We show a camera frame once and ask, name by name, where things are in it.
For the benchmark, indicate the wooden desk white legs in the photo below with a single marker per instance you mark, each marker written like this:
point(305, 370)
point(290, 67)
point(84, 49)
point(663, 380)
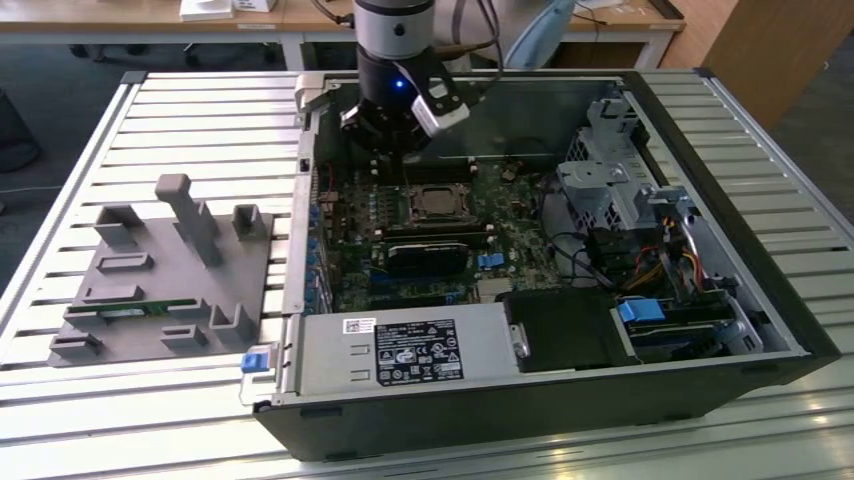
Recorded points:
point(100, 22)

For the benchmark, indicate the black open PC case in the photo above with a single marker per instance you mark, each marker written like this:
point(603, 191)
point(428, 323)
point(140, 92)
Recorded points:
point(533, 425)

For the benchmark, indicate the hard disk in blue carrier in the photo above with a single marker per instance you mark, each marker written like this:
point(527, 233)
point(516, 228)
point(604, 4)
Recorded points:
point(640, 311)

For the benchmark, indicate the green RAM stick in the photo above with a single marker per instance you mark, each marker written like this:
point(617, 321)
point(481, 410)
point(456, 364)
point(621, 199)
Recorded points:
point(156, 306)

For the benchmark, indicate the blue plastic case latch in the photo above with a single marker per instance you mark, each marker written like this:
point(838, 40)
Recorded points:
point(252, 362)

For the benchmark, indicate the green motherboard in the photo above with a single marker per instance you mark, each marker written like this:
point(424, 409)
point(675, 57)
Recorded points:
point(527, 250)

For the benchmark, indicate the small dark wrist camera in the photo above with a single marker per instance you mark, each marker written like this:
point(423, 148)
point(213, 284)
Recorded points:
point(350, 120)

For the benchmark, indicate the silver power supply with label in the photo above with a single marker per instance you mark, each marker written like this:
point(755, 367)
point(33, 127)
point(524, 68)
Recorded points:
point(326, 350)

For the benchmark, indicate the silver chipset heatsink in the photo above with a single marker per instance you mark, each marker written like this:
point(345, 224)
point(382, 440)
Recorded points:
point(495, 290)

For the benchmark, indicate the blue board connector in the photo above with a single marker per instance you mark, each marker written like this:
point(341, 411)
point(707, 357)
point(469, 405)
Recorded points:
point(489, 260)

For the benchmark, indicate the black expansion slot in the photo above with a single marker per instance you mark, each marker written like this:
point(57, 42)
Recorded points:
point(413, 301)

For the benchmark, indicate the wooden cabinet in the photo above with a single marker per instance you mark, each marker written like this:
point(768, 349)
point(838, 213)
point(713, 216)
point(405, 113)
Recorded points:
point(767, 50)

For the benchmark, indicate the grey plastic parts rack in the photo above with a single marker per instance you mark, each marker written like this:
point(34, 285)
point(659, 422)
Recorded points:
point(166, 280)

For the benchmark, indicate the black graphics card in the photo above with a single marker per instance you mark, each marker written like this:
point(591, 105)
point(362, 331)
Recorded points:
point(427, 261)

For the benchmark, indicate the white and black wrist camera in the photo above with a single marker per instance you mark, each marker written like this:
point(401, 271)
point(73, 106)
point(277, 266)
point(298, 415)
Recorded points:
point(440, 117)

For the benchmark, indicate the small white box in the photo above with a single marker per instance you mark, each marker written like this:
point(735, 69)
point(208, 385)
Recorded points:
point(256, 6)

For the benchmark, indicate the RAM slot with white clips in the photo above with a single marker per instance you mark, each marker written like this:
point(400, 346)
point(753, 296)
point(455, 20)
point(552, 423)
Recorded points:
point(440, 161)
point(433, 231)
point(433, 242)
point(440, 171)

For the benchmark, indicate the CPU socket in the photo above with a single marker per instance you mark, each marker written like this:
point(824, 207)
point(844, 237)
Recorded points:
point(412, 219)

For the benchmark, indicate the silver perforated disk bay cage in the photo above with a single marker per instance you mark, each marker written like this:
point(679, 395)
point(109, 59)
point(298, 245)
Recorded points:
point(587, 200)

